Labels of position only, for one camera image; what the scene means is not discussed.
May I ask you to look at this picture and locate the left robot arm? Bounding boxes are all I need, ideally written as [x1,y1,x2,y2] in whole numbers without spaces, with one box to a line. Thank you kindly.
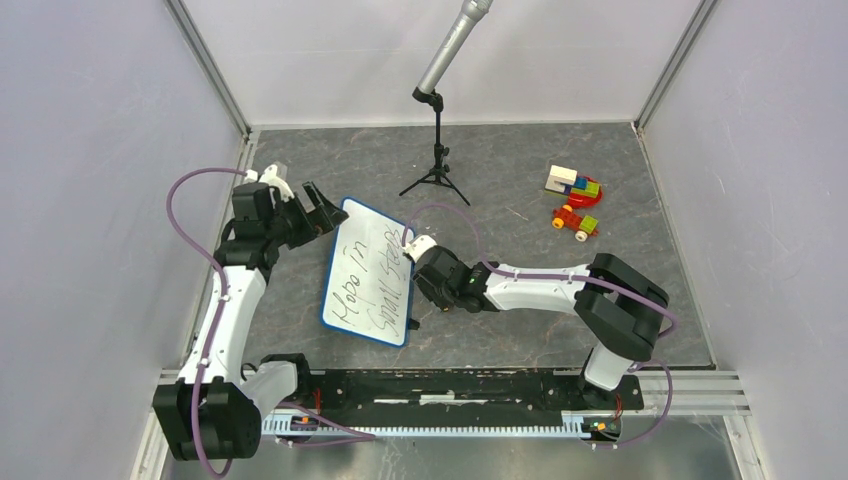
[153,181,349,461]

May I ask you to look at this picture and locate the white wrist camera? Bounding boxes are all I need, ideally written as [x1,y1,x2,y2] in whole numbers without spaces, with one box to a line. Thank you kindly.
[244,162,294,201]
[402,235,437,264]

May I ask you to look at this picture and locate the silver microphone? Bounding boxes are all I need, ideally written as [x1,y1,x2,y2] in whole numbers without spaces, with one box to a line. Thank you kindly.
[413,0,493,98]

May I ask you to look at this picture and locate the red toy block car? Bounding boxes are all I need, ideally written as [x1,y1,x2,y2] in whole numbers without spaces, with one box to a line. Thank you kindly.
[551,205,599,242]

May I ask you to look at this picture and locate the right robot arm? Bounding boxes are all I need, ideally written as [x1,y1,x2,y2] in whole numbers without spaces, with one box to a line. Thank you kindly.
[404,236,669,408]

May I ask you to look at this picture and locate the white cable duct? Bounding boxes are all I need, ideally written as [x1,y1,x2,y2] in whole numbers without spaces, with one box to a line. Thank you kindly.
[261,410,622,441]

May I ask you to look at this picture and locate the black tripod mic stand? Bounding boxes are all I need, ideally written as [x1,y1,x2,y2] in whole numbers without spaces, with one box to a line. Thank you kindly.
[398,87,471,206]

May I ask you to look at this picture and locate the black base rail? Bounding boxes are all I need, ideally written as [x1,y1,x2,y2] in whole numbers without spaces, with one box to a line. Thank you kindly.
[294,368,644,428]

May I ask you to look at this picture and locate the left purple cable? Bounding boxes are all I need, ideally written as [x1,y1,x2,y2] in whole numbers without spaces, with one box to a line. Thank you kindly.
[165,166,378,480]

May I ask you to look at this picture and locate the colourful toy block stack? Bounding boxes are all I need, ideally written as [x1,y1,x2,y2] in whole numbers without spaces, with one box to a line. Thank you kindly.
[544,165,603,209]

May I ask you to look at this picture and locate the blue framed whiteboard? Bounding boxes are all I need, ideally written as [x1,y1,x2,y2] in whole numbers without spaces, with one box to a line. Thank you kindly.
[320,197,415,348]

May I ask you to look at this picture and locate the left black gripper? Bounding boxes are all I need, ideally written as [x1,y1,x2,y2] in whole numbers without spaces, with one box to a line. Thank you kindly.
[264,181,347,250]

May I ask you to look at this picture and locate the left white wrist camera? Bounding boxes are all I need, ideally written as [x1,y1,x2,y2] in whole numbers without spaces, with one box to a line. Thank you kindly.
[244,162,294,201]

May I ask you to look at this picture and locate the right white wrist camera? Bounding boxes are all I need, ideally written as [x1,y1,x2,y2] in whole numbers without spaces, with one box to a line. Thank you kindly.
[402,235,437,264]

